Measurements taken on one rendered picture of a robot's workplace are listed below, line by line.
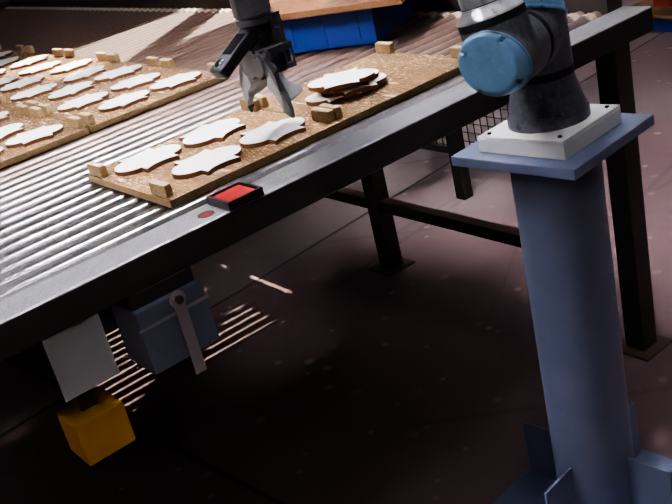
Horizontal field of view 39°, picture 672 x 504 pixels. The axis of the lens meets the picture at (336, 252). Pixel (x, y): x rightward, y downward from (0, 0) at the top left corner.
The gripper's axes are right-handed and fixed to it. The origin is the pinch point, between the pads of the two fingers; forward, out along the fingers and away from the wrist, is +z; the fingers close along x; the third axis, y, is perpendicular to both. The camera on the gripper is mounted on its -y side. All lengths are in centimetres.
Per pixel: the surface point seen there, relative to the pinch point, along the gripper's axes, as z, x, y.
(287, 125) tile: 2.8, -1.1, 3.0
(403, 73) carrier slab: 3.6, 1.9, 38.5
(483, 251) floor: 96, 65, 113
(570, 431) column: 73, -47, 23
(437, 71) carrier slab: 3.7, -6.2, 41.3
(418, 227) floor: 96, 103, 117
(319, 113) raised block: 1.8, -5.4, 8.5
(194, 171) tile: 3.0, -3.4, -21.2
